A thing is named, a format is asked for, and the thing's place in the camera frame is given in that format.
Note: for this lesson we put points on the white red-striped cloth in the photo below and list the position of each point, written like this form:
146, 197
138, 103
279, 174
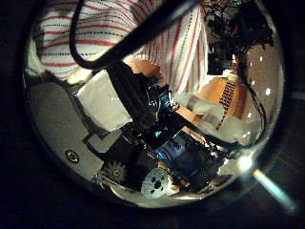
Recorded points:
95, 31

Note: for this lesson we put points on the blue box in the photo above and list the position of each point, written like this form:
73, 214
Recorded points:
168, 151

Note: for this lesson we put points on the bright round lamp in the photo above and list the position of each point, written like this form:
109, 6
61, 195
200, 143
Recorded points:
244, 162

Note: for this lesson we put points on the orange perforated wooden board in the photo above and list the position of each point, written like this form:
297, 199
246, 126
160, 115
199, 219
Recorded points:
235, 101

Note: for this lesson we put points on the black control box teal lights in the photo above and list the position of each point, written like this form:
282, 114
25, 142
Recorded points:
160, 135

